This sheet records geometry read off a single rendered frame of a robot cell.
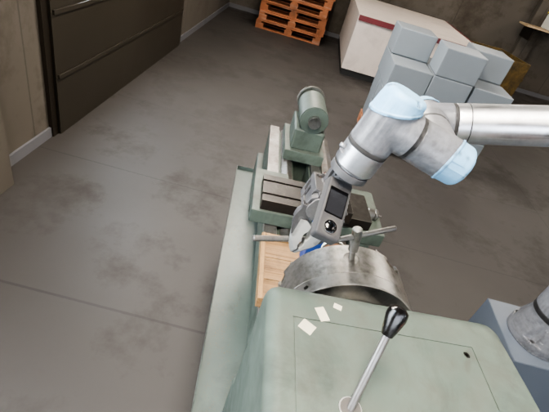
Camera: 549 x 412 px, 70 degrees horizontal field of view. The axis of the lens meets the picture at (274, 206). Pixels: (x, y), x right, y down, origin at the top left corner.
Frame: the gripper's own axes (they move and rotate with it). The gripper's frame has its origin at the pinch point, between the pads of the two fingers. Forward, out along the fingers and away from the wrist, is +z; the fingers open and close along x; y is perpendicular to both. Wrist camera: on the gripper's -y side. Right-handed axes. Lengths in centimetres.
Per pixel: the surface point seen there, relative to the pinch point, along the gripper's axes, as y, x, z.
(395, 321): -22.4, -8.3, -12.6
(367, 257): 8.1, -19.4, 0.5
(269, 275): 31, -13, 38
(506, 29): 806, -462, -93
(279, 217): 59, -15, 35
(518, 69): 670, -456, -48
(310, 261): 7.8, -8.8, 7.8
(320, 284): 0.1, -9.8, 6.3
